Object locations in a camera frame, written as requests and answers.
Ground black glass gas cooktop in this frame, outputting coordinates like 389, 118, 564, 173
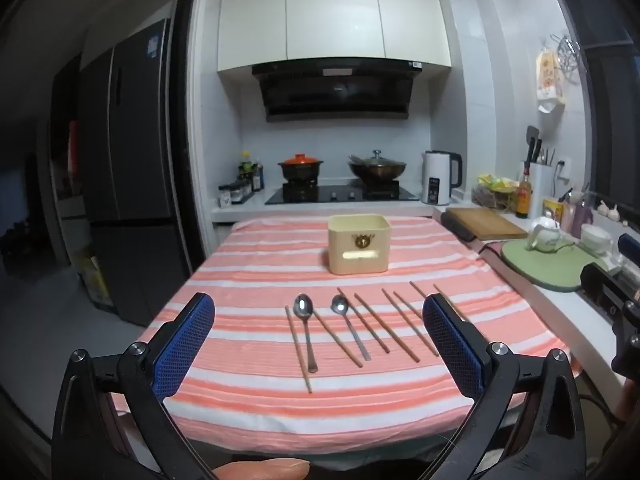
264, 182, 421, 206

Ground large steel spoon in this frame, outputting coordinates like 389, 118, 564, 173
293, 293, 319, 374

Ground pink white striped tablecloth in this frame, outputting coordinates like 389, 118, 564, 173
112, 214, 583, 456

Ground person's left hand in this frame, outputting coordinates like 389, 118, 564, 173
212, 458, 311, 480

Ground black range hood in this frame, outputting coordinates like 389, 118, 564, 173
251, 58, 422, 123

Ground purple cup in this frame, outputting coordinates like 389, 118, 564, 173
571, 202, 594, 233

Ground white knife holder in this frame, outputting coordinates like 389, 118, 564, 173
520, 160, 556, 218

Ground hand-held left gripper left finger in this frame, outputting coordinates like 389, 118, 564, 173
51, 292, 217, 480

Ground hanging printed paper bag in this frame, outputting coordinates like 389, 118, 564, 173
535, 47, 567, 113

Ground white wall cabinet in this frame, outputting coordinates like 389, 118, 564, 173
216, 0, 453, 73

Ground black clay pot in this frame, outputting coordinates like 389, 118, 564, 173
279, 162, 323, 184

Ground wooden cutting board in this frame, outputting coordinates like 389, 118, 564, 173
446, 207, 528, 241

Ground red label sauce bottle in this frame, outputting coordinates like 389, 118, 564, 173
515, 167, 531, 219

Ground white electric kettle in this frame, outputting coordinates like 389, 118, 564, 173
421, 150, 464, 206

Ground green drying mat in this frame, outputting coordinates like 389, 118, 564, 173
501, 238, 598, 292

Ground cream plastic utensil holder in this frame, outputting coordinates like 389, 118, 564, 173
327, 214, 391, 276

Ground dark grey refrigerator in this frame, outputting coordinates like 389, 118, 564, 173
75, 17, 193, 328

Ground hanging metal trivet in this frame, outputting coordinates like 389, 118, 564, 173
551, 34, 583, 79

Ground dark wok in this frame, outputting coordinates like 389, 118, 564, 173
348, 160, 407, 182

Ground glass wok lid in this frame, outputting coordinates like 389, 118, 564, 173
350, 149, 407, 167

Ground white ceramic teapot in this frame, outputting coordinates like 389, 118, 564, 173
526, 216, 576, 253

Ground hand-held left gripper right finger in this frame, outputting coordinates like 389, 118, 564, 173
422, 293, 587, 480

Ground bunch of wooden chopsticks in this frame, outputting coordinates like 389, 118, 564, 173
284, 280, 473, 394

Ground white bowl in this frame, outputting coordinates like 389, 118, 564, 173
580, 224, 613, 256

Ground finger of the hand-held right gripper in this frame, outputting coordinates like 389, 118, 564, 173
618, 234, 640, 262
581, 263, 640, 318

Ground small steel spoon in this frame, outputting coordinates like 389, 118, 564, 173
331, 294, 373, 362

